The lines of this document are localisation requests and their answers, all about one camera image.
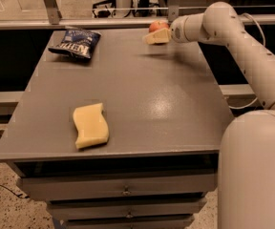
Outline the metal guard rail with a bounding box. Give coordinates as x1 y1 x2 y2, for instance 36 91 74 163
0 0 275 30

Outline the yellow sponge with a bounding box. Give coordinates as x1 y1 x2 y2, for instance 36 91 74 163
73 103 109 149

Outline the black cable on floor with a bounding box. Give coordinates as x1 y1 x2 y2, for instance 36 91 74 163
0 132 31 219

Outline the grey drawer cabinet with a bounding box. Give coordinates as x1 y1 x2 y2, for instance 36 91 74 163
0 29 233 229

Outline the red apple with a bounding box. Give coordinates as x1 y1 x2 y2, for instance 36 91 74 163
148 20 169 32

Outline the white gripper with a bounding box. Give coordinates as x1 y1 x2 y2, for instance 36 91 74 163
142 16 189 45

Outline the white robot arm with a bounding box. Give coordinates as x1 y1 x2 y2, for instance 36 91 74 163
143 2 275 229

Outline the blue chip bag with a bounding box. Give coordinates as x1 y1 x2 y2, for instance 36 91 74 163
49 29 101 60

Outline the white cable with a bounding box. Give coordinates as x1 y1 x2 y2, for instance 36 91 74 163
227 12 266 110

